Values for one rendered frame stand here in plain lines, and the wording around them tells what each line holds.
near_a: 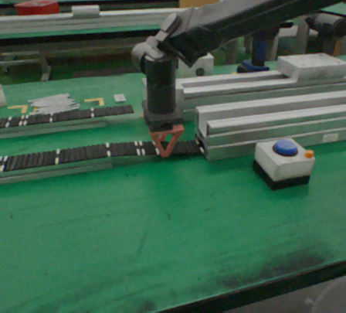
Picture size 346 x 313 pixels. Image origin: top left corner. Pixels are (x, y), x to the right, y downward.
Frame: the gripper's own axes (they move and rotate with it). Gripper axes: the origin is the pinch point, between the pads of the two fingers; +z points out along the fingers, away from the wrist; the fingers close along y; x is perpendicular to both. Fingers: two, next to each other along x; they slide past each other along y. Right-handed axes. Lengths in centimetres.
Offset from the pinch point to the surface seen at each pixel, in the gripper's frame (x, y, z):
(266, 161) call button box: -16.9, -13.8, -2.6
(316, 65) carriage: -46.5, 14.1, -10.5
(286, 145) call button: -20.7, -13.6, -5.3
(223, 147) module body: -12.0, -5.0, -1.1
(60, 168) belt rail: 21.2, -1.3, 1.0
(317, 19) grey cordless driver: -62, 37, -18
